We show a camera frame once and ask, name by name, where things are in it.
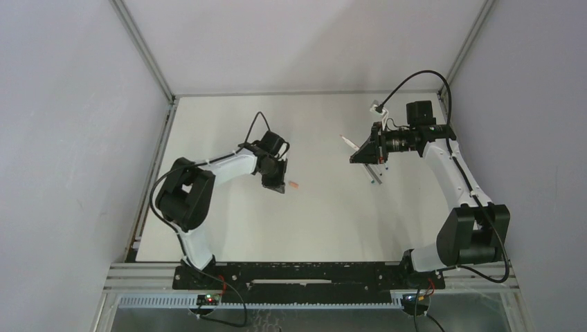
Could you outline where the white pen green end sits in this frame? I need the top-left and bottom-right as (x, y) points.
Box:
(363, 165), (376, 184)

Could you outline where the black checkered pen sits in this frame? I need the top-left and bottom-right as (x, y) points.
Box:
(363, 164), (382, 185)

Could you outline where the white pen orange end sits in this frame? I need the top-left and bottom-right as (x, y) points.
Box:
(340, 135), (359, 151)

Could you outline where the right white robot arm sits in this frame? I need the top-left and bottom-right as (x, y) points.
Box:
(350, 100), (510, 273)

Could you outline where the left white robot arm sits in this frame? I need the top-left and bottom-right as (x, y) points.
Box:
(149, 130), (290, 270)

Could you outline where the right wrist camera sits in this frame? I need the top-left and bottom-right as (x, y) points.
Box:
(369, 100), (389, 130)

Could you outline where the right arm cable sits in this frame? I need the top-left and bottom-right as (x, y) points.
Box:
(374, 70), (511, 332)

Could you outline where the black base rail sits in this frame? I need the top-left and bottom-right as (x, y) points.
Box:
(172, 261), (446, 306)

